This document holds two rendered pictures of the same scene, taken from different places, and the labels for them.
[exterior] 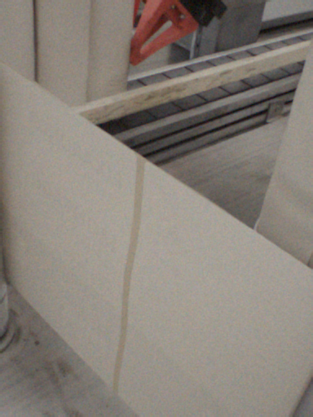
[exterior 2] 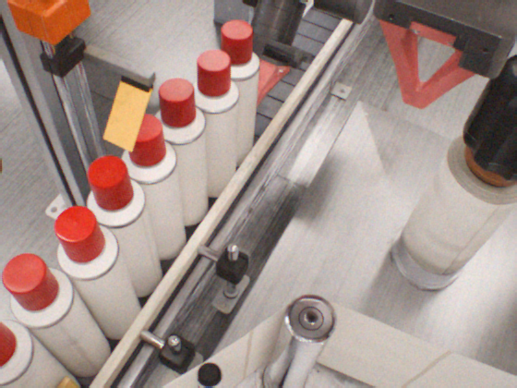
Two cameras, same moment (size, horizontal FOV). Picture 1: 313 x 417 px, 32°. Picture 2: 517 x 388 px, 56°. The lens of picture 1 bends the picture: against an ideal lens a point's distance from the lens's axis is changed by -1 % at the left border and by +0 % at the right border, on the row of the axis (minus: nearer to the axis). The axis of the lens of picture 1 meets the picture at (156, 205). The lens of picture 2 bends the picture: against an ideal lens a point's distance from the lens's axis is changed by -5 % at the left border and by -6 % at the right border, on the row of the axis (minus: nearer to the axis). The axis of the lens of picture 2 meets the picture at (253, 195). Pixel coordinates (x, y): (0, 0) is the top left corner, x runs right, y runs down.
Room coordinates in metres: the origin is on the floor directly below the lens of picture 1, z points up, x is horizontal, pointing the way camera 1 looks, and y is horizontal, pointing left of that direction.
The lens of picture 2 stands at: (0.11, 0.19, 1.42)
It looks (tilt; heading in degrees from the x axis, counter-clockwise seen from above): 56 degrees down; 339
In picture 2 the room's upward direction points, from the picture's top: 6 degrees clockwise
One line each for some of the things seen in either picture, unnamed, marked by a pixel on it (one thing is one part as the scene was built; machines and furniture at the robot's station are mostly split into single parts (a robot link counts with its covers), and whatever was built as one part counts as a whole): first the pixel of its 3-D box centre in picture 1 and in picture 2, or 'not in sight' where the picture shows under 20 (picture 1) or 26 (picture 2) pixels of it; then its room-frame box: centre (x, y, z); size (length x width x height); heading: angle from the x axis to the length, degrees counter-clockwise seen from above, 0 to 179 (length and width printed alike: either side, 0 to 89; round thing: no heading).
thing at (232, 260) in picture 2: not in sight; (232, 270); (0.34, 0.12, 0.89); 0.03 x 0.03 x 0.12; 46
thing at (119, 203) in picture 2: not in sight; (126, 233); (0.36, 0.22, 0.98); 0.05 x 0.05 x 0.20
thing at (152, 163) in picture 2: not in sight; (155, 194); (0.40, 0.18, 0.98); 0.05 x 0.05 x 0.20
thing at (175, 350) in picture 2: not in sight; (165, 349); (0.27, 0.21, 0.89); 0.06 x 0.03 x 0.12; 46
